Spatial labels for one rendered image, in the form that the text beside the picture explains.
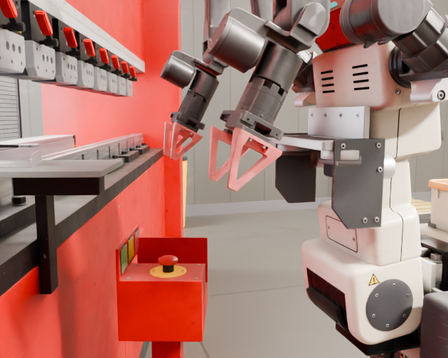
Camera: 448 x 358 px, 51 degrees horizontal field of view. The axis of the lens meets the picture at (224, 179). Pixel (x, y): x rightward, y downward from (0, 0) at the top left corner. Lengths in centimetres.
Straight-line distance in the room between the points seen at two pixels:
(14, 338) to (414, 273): 71
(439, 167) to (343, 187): 564
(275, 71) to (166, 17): 240
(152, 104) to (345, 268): 222
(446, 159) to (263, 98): 592
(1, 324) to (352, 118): 67
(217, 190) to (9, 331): 440
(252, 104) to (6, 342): 49
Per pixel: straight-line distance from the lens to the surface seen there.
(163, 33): 301
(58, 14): 140
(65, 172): 75
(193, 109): 105
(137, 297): 91
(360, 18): 74
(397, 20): 72
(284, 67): 65
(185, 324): 92
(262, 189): 524
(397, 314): 99
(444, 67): 77
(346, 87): 97
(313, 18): 66
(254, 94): 64
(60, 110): 310
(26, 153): 186
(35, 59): 119
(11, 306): 79
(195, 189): 502
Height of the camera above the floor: 109
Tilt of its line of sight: 8 degrees down
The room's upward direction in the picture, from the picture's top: straight up
